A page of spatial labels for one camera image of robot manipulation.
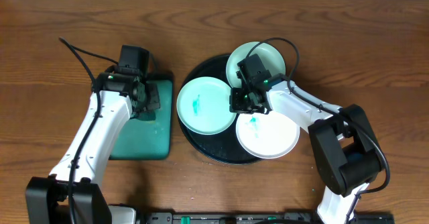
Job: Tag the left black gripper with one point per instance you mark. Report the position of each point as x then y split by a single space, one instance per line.
151 98

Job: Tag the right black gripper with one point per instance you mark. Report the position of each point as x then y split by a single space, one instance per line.
239 103

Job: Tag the green yellow sponge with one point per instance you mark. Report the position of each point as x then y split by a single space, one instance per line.
146 116

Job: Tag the mint plate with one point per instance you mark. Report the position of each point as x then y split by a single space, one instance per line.
203 105
270 57

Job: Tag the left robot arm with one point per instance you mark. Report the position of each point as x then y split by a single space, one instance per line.
71 193

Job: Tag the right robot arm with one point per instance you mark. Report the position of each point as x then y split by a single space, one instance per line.
347 154

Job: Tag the green rectangular sponge tray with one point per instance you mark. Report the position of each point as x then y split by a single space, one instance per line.
148 140

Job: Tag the black round tray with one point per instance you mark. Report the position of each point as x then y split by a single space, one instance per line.
223 147

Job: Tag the white plate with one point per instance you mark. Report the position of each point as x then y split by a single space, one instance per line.
267 136

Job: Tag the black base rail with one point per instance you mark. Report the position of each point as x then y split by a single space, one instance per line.
254 218

